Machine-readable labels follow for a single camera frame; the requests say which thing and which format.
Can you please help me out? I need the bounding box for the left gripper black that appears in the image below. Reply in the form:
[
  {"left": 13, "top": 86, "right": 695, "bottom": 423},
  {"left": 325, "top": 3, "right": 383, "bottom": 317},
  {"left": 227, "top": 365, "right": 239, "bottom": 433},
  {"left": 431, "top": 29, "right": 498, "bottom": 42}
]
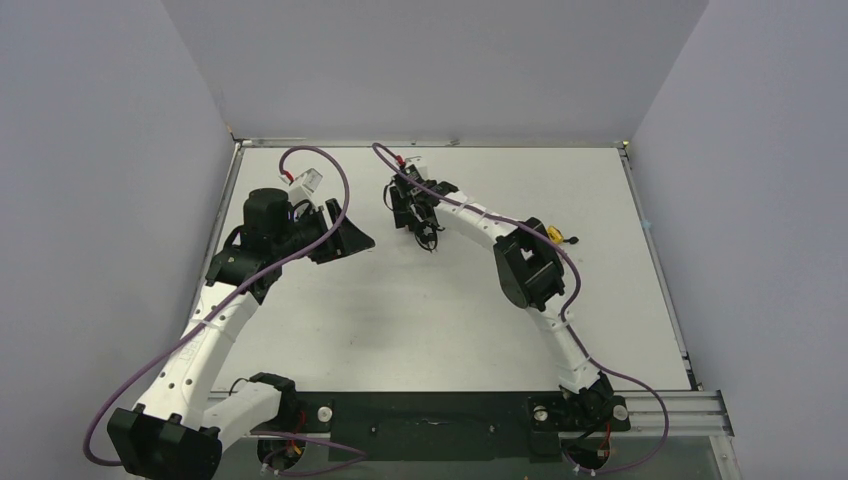
[{"left": 274, "top": 199, "right": 373, "bottom": 264}]

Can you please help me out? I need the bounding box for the yellow padlock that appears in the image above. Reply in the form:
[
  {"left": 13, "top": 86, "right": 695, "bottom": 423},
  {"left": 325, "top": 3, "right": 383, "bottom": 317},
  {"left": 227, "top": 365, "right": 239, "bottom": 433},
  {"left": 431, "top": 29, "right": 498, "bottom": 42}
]
[{"left": 546, "top": 226, "right": 565, "bottom": 244}]

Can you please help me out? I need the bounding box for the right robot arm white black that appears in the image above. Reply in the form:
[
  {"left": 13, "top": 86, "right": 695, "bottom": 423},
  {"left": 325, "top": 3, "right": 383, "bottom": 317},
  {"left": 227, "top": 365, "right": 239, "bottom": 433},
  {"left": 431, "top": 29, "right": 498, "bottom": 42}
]
[{"left": 387, "top": 163, "right": 614, "bottom": 430}]

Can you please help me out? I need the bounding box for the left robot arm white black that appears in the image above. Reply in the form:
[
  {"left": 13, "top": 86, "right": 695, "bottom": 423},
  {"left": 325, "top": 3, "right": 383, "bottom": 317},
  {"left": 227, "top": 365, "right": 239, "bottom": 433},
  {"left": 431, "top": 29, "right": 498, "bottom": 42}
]
[{"left": 107, "top": 187, "right": 375, "bottom": 479}]

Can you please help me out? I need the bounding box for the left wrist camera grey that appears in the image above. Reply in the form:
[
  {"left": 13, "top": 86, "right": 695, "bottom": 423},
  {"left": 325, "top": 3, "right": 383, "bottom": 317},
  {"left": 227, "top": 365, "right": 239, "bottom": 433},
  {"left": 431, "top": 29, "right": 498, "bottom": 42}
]
[{"left": 288, "top": 168, "right": 323, "bottom": 204}]

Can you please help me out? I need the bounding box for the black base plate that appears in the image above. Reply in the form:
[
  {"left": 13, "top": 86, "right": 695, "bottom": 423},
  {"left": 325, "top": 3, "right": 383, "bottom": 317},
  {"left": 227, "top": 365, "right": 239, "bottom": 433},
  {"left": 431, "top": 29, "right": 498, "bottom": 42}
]
[{"left": 260, "top": 391, "right": 631, "bottom": 463}]

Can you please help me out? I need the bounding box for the aluminium rail frame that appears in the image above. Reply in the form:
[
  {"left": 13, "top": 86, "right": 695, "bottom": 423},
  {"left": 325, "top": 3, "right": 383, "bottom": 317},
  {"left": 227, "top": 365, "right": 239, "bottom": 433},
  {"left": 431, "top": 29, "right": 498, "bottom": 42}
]
[{"left": 622, "top": 390, "right": 734, "bottom": 437}]

